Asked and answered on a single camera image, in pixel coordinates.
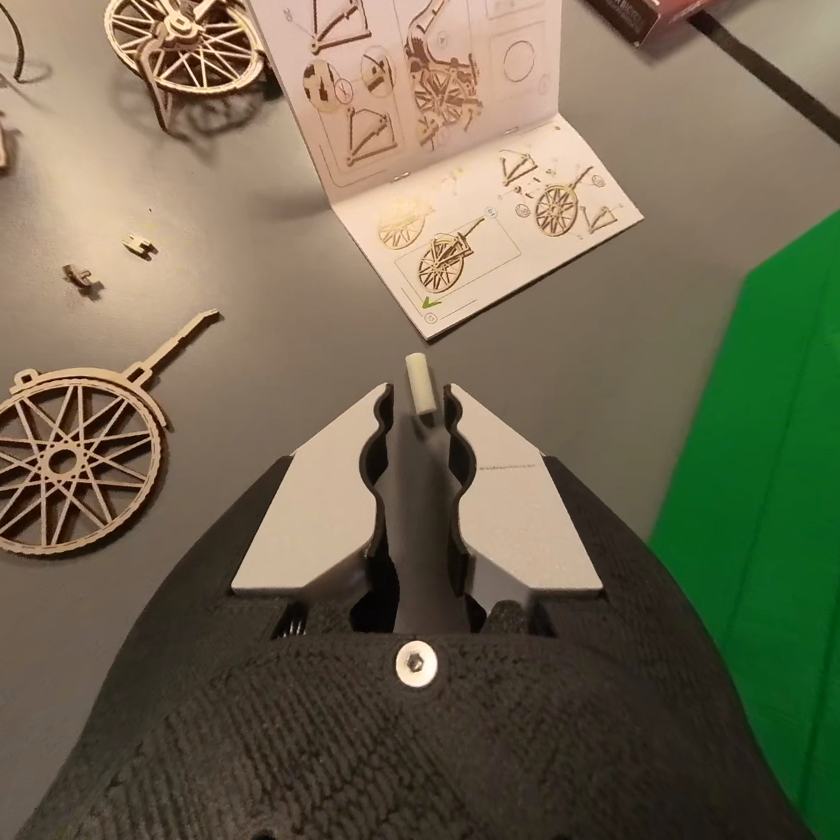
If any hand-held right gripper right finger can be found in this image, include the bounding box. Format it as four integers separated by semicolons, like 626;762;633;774
444;384;605;602

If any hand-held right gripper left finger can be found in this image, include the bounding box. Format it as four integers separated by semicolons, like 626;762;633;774
230;384;403;599

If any small white cylinder peg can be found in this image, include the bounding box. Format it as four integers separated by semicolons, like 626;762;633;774
405;353;438;416

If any assembled wooden wheel model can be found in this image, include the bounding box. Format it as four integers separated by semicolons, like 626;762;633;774
103;0;271;133

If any flat wooden spoked wheel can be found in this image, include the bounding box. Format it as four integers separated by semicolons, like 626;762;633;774
0;308;221;560

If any green cloth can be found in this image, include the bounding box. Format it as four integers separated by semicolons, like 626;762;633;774
646;209;840;840

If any open instruction booklet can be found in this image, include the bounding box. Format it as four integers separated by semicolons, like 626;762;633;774
248;0;647;341

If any dark red cardboard box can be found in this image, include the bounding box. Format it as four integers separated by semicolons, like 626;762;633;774
583;0;704;49

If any black strap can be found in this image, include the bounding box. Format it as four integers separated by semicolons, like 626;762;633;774
682;9;840;160

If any thin black cord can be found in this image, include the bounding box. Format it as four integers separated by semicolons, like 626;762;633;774
0;0;52;84

